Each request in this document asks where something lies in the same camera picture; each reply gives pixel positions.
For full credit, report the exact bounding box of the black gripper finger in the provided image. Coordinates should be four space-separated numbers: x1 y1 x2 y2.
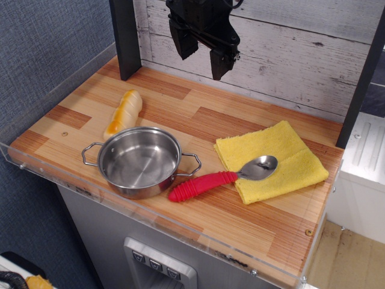
169 19 199 60
210 48 239 81

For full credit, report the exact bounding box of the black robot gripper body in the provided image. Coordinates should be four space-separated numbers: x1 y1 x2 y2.
166 1 240 51

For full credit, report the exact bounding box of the red handled metal spoon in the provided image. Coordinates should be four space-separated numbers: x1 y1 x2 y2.
168 155 279 202

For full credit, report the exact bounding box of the stainless steel pot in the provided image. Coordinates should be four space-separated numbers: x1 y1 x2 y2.
82 126 202 199

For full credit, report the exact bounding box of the toy bread loaf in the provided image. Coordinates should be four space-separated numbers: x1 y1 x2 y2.
103 90 143 140

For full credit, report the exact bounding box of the yellow folded cloth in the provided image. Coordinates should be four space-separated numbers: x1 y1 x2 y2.
213 120 330 205

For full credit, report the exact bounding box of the white toy sink unit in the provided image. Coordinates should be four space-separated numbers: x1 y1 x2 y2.
326 113 384 243

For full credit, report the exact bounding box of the grey toy fridge cabinet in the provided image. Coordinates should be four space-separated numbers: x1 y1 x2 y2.
58 186 275 288

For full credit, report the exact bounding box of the silver dispenser panel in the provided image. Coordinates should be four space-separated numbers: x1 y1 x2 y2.
124 237 198 289

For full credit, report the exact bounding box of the yellow object bottom left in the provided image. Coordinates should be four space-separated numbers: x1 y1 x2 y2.
25 275 54 289

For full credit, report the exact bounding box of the black left vertical post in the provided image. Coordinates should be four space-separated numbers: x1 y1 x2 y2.
109 0 141 81

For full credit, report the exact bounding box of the black vertical post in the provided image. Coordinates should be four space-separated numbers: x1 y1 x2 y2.
109 0 141 81
336 10 384 149

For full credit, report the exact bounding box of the black right vertical post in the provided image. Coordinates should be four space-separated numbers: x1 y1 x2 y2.
336 10 384 149

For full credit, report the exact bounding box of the clear acrylic guard rail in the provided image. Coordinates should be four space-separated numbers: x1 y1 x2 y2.
0 42 344 289

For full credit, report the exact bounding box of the black cable bundle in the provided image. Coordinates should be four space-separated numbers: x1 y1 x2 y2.
0 270 28 289

